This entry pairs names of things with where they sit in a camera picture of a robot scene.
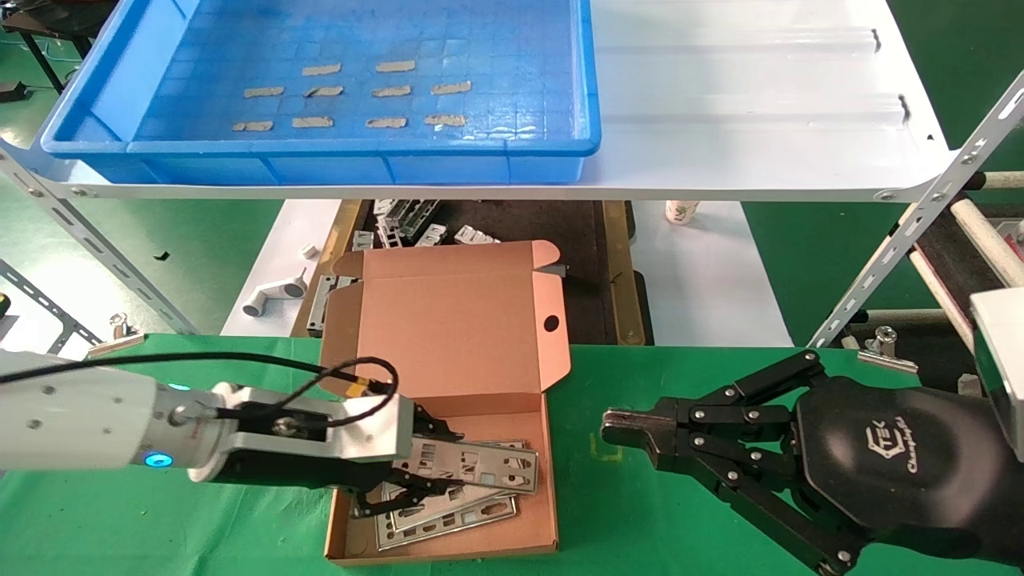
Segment black frame table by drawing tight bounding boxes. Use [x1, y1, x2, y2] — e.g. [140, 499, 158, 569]
[0, 0, 121, 95]

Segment grey perforated brace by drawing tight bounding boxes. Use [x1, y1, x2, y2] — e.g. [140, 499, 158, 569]
[0, 260, 103, 345]

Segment grey right wrist camera housing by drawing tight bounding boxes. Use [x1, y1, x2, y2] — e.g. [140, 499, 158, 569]
[970, 288, 1024, 463]

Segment grey left wrist camera housing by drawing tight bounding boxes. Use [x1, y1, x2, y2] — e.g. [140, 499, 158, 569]
[188, 382, 414, 481]

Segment white roller tube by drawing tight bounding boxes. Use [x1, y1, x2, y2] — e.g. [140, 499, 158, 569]
[964, 170, 1024, 191]
[908, 252, 978, 353]
[950, 198, 1024, 289]

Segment white metal shelf board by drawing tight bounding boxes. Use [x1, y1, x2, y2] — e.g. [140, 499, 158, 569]
[0, 0, 961, 202]

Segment black cable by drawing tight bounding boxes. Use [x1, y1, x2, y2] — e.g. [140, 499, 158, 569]
[0, 352, 399, 429]

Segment green table cloth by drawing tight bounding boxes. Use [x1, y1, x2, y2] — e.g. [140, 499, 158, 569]
[0, 332, 1024, 576]

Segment grey metal hinge plate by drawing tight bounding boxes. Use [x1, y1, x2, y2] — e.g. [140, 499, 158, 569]
[306, 274, 357, 335]

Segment brown cardboard box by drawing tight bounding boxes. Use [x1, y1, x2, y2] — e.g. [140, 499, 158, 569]
[320, 240, 573, 566]

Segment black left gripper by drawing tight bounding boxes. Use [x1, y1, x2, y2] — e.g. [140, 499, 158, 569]
[212, 406, 465, 518]

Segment grey perforated shelf post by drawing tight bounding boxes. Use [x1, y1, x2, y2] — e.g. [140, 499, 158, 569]
[814, 72, 1024, 343]
[0, 144, 199, 335]

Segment white pipe fitting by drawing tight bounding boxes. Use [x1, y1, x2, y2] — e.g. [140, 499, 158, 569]
[242, 268, 309, 318]

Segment silver binder clip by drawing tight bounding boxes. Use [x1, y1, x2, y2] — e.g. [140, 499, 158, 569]
[858, 326, 919, 375]
[86, 314, 146, 358]

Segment grey wrist camera housing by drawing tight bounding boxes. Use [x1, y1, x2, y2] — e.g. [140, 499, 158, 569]
[970, 288, 1024, 463]
[188, 382, 414, 481]

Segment blue plastic tray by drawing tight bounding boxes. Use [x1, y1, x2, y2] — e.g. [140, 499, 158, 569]
[40, 0, 602, 186]

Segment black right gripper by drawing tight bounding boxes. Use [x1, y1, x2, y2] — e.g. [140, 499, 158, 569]
[602, 349, 1024, 576]

